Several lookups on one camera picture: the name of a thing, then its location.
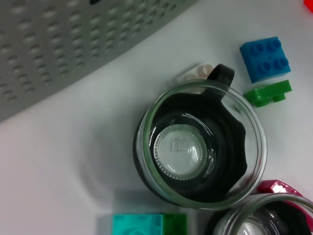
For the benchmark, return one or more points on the glass teacup black sleeve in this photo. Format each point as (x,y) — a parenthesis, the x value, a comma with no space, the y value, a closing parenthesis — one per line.
(181,151)
(281,220)

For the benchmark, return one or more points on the flat green square brick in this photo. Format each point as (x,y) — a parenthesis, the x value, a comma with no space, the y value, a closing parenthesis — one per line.
(174,224)

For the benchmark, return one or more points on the orange-red sloped brick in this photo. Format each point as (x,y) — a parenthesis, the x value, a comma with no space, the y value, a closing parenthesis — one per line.
(309,3)

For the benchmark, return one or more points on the blue square building brick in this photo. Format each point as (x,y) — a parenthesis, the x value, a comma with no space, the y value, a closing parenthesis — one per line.
(264,58)

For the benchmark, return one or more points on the grey perforated plastic storage bin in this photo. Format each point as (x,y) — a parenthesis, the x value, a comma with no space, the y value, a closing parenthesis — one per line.
(61,49)

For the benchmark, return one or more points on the teal square building brick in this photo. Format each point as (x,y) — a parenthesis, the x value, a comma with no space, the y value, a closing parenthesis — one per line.
(134,224)

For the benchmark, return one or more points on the small green stepped brick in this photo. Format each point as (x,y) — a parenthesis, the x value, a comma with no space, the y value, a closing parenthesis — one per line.
(264,94)

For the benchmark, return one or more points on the dark red curved brick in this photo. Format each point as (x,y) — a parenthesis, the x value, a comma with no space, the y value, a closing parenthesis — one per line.
(271,187)

